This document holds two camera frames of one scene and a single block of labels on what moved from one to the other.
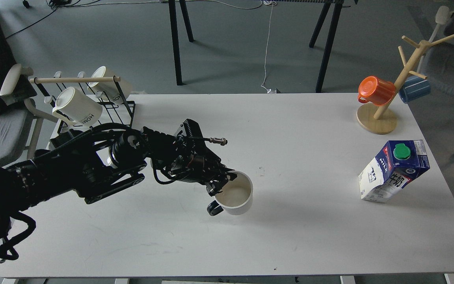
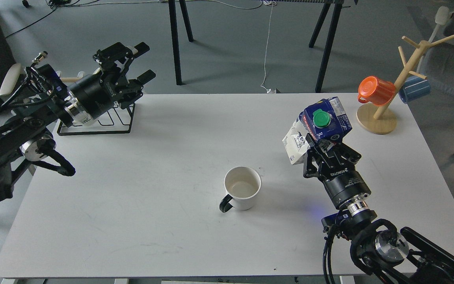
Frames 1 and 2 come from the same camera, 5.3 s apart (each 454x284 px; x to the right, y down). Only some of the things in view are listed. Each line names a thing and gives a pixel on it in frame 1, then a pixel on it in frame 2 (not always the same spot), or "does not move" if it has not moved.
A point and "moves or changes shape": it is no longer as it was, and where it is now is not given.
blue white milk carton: [397, 164] to [325, 121]
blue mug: [414, 88] does not move
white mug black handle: [236, 197] moves or changes shape
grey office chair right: [452, 67] does not move
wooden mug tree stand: [380, 119] does not move
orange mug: [375, 90] does not move
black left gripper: [186, 156] to [94, 94]
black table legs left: [172, 10] does not move
